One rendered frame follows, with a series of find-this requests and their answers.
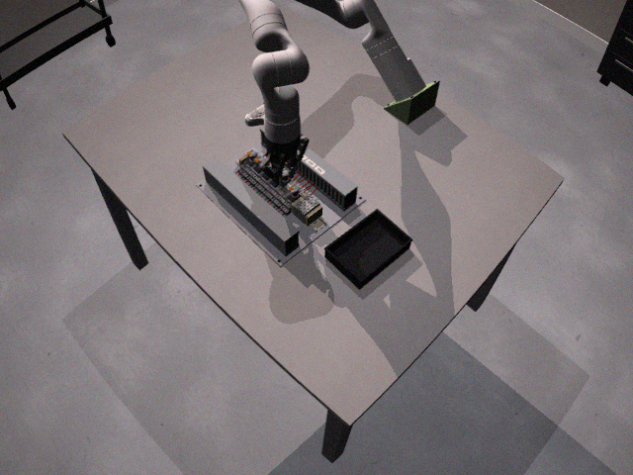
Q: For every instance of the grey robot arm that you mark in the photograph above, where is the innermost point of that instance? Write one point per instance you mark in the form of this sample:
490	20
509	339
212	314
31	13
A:
286	64

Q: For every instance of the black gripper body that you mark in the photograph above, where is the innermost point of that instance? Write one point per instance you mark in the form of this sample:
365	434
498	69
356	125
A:
279	148

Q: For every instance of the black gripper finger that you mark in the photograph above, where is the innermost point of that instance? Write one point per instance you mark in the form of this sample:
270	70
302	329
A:
297	157
276	169

